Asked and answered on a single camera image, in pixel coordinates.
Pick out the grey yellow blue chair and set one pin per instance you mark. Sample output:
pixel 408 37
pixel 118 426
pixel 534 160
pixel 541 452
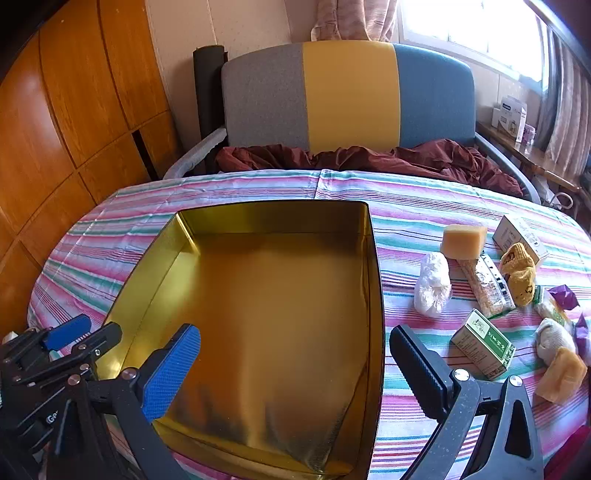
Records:
pixel 351 92

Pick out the gold tin box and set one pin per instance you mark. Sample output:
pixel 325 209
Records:
pixel 277 323

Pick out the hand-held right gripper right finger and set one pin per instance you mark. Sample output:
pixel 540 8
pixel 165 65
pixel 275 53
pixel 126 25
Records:
pixel 418 367

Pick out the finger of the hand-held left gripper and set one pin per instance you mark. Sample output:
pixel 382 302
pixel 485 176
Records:
pixel 64 333
pixel 102 339

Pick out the green and white packet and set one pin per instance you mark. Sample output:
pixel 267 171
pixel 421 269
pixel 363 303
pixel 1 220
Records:
pixel 549 311

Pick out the white appliance carton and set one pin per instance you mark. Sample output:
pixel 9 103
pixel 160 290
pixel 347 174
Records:
pixel 508 117

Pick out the yellow sponge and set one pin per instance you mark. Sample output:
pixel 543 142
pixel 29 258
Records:
pixel 561 376
pixel 463 241

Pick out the silver blister pack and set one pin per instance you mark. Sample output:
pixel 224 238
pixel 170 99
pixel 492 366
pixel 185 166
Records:
pixel 493 272

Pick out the beige snack bar packet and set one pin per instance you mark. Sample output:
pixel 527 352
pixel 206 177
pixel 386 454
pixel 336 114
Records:
pixel 482 290

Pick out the purple packet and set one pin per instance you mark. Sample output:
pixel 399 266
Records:
pixel 564 296

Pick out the white plastic bag bundle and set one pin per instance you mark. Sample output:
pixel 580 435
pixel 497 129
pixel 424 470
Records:
pixel 431 288

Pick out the purple wrapper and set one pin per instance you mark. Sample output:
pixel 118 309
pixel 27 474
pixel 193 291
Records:
pixel 583 334

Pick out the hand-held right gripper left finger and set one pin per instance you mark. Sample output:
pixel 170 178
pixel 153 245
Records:
pixel 170 376

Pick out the striped tablecloth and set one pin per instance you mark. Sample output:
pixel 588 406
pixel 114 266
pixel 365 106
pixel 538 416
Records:
pixel 406 217

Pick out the pink patterned curtain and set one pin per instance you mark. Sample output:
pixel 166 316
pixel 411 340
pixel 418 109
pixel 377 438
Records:
pixel 565 115
pixel 351 18

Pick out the purple plastic container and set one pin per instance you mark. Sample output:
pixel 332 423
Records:
pixel 530 136

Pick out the white cardboard box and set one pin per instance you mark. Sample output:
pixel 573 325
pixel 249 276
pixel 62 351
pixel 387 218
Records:
pixel 515 233

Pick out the dark red cloth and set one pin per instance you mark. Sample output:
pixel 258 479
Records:
pixel 369 159

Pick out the wooden side table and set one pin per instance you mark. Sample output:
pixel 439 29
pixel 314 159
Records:
pixel 521 154

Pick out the green and white box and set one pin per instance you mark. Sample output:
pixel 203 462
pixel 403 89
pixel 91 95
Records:
pixel 482 344

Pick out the yellow sock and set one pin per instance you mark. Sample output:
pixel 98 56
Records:
pixel 518 274

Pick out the wooden wardrobe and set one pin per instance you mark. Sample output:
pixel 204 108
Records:
pixel 69 115

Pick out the window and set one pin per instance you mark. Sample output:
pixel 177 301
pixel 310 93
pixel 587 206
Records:
pixel 461 32

